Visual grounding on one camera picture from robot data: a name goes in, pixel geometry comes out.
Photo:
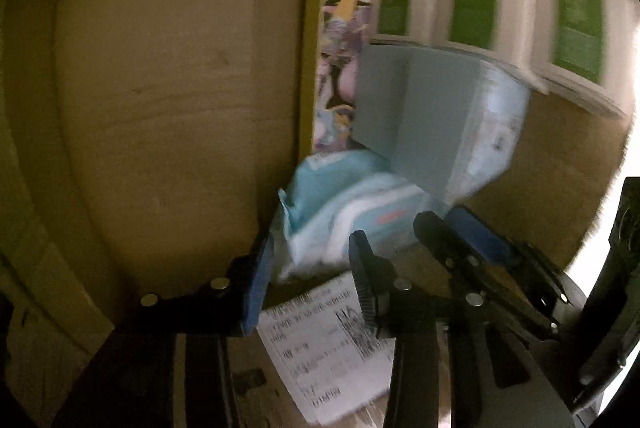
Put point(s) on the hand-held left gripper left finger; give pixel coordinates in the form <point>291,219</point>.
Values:
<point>255,288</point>

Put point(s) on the pale blue tissue pack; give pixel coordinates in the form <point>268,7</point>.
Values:
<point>430,127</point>

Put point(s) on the colourful picture box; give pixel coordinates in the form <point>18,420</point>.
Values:
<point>337,57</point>

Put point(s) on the blue white wet wipes pack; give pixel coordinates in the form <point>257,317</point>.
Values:
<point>340,203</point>

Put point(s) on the brown cardboard box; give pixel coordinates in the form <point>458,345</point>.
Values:
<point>150,82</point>

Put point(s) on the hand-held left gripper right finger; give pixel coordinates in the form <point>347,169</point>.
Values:
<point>362,288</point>

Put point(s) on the white green printed box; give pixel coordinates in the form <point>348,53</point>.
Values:
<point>472,7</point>
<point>580,32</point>
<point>395,2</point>

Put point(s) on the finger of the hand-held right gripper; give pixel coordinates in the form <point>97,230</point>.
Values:
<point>440,243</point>
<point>480,235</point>

